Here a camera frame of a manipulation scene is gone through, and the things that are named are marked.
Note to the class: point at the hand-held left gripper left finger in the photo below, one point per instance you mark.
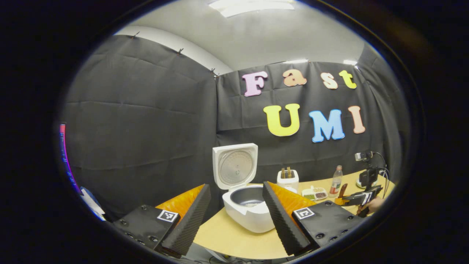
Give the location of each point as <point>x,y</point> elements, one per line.
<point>190,223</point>

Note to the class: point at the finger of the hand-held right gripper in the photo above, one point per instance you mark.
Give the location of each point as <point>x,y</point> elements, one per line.
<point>351,200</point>

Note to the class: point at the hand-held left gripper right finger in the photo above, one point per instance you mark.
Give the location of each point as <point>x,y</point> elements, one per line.
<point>282,223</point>

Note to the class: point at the brown wooden spoon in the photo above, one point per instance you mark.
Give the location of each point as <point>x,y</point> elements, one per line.
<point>343,190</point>

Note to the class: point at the white rice cooker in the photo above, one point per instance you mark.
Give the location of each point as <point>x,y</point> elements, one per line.
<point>234,168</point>

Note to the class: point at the clear plastic bottle red label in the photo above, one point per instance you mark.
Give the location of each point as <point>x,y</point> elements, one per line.
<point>335,185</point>

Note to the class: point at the white divided grain dish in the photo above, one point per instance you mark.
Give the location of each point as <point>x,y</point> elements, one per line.
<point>314,194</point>

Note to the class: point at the white toaster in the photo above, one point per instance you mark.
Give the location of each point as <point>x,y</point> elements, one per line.
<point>287,183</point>

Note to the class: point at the small ceiling light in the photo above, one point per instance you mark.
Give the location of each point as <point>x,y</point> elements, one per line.
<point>350,62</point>

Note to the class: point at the large ceiling light panel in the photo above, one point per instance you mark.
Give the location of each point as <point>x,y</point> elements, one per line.
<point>253,7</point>

